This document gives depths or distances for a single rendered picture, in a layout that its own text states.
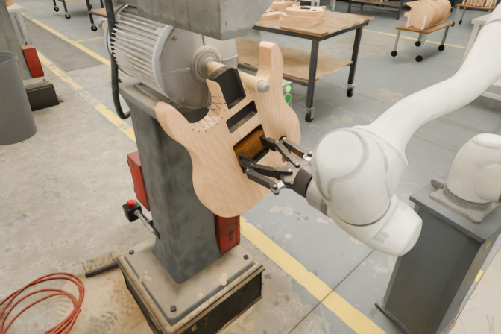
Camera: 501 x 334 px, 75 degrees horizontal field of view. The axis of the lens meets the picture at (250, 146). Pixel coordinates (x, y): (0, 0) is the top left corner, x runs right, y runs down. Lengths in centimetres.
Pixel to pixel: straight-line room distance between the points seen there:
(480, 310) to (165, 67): 84
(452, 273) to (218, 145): 107
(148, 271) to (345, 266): 105
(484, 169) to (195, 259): 113
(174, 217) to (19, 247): 133
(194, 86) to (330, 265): 140
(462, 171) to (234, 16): 101
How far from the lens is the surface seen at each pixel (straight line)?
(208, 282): 153
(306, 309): 181
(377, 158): 47
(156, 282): 157
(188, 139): 70
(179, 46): 85
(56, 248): 232
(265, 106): 82
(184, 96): 89
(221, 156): 78
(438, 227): 143
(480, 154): 131
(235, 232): 155
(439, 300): 163
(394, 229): 61
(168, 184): 119
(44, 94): 425
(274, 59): 80
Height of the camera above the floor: 151
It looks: 31 degrees down
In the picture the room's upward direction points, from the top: straight up
